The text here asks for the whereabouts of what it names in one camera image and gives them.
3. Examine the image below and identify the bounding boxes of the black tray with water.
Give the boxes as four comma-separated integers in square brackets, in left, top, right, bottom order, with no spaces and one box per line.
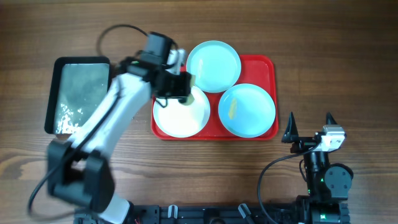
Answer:
[44,56,111,134]

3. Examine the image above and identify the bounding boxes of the teal plate at right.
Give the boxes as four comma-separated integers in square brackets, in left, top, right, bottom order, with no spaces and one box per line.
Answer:
[218,83,276,138]

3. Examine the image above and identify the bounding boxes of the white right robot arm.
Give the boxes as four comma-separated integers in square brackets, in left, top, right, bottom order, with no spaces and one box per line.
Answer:
[282,113,354,224]

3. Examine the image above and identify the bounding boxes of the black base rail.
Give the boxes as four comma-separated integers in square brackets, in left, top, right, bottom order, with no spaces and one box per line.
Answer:
[74,203,351,224]

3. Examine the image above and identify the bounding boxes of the teal plate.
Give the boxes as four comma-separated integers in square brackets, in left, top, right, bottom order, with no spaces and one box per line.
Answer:
[218,83,276,138]
[186,40,242,93]

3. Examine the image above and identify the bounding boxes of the yellow green sponge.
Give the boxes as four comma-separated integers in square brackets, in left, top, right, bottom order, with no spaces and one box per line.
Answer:
[178,75,195,106]

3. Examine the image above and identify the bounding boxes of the red plastic tray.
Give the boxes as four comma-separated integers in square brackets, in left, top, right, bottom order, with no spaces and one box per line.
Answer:
[151,55,279,141]

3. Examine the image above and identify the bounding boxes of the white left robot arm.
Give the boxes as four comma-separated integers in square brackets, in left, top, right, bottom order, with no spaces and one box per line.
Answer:
[44,54,192,223]

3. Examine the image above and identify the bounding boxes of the white round plate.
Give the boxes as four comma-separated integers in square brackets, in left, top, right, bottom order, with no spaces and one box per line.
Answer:
[152,86,210,138]

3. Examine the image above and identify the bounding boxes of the teal plate at back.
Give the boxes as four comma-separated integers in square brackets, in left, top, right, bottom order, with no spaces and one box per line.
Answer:
[186,40,242,93]

